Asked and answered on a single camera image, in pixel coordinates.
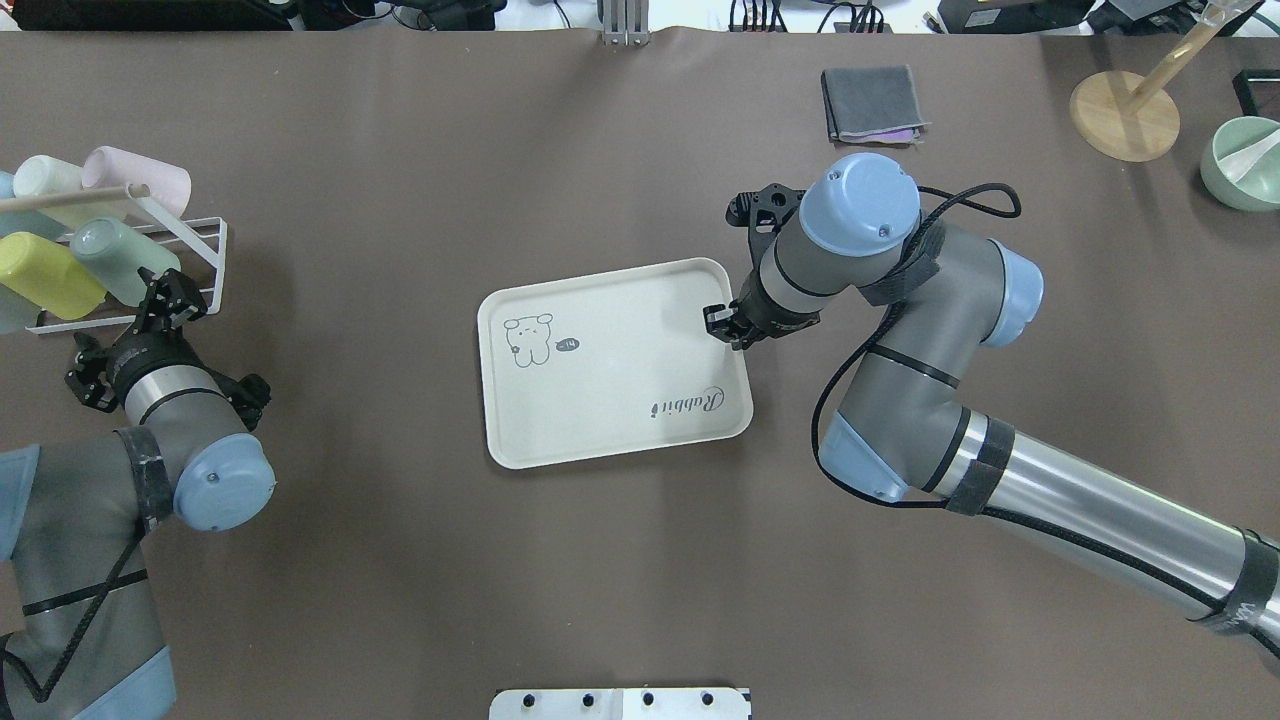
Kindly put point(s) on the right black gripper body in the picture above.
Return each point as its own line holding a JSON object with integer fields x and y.
{"x": 776, "y": 315}

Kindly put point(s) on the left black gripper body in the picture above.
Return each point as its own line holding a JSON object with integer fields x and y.
{"x": 132, "y": 357}

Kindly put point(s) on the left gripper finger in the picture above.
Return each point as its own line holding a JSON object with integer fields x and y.
{"x": 87, "y": 377}
{"x": 171, "y": 299}

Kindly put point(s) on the green cup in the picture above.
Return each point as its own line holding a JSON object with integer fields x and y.
{"x": 113, "y": 252}

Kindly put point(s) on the cream rabbit tray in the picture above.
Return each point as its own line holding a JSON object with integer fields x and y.
{"x": 608, "y": 364}

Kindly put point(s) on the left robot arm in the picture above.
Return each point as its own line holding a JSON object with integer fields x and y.
{"x": 75, "y": 514}

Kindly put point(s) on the grey-blue cup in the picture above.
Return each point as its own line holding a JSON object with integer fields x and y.
{"x": 17, "y": 313}

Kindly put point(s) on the pink cup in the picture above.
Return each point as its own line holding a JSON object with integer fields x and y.
{"x": 169, "y": 184}

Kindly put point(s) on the yellow cup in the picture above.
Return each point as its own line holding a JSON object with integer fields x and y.
{"x": 49, "y": 275}

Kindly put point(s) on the cream white cup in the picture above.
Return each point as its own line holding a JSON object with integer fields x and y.
{"x": 42, "y": 175}

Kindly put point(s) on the purple cloth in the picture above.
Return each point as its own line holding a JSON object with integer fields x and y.
{"x": 906, "y": 135}

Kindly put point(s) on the grey folded cloth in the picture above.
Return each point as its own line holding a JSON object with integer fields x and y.
{"x": 863, "y": 103}

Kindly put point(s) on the wooden stand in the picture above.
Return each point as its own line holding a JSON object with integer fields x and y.
{"x": 1132, "y": 118}

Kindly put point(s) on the green bowl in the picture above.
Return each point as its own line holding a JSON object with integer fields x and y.
{"x": 1240, "y": 167}

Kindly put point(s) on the white wire cup rack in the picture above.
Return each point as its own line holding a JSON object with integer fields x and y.
{"x": 201, "y": 245}

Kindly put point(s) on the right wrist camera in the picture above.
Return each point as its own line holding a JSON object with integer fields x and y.
{"x": 763, "y": 213}

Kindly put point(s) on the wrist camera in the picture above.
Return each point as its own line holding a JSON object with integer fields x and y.
{"x": 763, "y": 213}
{"x": 249, "y": 396}

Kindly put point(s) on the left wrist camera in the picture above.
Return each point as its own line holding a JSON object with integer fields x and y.
{"x": 249, "y": 396}

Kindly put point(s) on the aluminium frame post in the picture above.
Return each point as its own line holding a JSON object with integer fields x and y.
{"x": 625, "y": 23}

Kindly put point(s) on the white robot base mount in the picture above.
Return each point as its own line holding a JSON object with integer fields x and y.
{"x": 697, "y": 702}

